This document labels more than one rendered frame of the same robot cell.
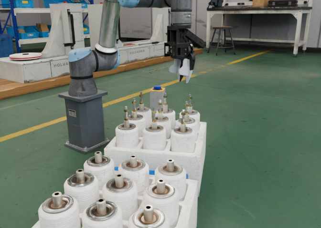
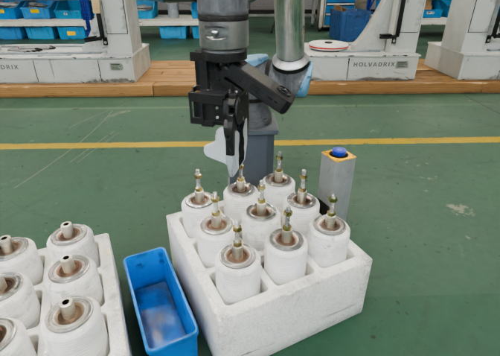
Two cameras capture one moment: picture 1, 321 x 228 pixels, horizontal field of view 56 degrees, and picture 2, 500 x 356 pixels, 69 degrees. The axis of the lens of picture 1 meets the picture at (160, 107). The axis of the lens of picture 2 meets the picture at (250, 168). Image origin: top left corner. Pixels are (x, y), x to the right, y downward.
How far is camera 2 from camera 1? 0.98 m
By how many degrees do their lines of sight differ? 48
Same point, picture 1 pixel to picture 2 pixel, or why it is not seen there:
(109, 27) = (280, 27)
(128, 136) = (187, 216)
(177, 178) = (47, 338)
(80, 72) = not seen: hidden behind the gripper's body
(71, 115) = not seen: hidden behind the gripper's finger
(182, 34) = (217, 71)
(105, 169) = (54, 251)
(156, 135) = (202, 239)
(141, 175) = (53, 291)
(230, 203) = not seen: outside the picture
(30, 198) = (112, 227)
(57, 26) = (382, 7)
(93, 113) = (248, 154)
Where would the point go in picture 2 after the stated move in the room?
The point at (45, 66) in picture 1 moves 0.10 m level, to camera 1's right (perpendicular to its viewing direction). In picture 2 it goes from (341, 63) to (352, 65)
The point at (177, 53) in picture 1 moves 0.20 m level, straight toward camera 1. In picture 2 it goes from (201, 112) to (70, 140)
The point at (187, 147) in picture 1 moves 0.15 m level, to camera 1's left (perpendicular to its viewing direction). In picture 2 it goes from (225, 289) to (189, 250)
